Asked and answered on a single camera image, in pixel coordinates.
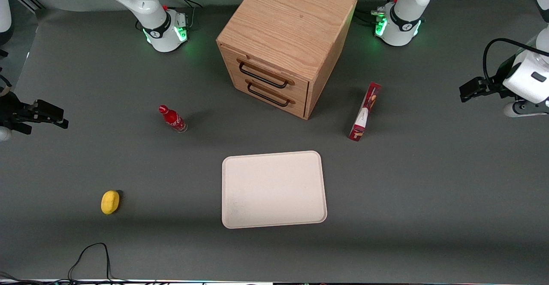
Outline black left arm base cables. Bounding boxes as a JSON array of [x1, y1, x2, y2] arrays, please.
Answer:
[[354, 0, 400, 27]]

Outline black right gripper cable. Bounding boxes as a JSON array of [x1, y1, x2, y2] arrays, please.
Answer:
[[0, 49, 13, 99]]

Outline black metal drawer handle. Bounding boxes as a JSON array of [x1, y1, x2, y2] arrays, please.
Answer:
[[238, 61, 290, 90], [247, 82, 292, 108]]

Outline red cola bottle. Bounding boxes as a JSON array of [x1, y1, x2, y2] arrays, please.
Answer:
[[158, 104, 188, 134]]

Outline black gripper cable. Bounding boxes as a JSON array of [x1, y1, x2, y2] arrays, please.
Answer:
[[0, 49, 13, 99], [483, 38, 549, 85]]

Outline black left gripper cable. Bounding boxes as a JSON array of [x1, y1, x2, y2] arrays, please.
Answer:
[[483, 38, 549, 85]]

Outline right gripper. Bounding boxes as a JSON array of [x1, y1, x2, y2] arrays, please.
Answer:
[[0, 91, 69, 136]]

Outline wooden drawer front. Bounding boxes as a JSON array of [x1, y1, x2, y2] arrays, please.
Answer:
[[229, 69, 308, 119], [219, 45, 310, 103]]

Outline black cable bundle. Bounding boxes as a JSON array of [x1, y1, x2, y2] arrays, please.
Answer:
[[0, 270, 155, 285]]

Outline black looped table cable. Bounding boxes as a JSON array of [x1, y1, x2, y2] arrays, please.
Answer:
[[68, 243, 113, 284]]

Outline beige plastic tray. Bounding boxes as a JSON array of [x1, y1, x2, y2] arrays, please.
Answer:
[[221, 150, 328, 230]]

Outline yellow lemon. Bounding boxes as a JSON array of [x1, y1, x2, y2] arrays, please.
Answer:
[[100, 190, 121, 215]]

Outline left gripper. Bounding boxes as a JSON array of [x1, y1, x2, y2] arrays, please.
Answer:
[[459, 51, 549, 104]]

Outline red cookie box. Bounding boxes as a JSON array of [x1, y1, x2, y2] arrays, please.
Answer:
[[348, 82, 383, 142]]

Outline wooden drawer cabinet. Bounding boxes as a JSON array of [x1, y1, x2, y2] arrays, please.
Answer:
[[216, 0, 359, 121]]

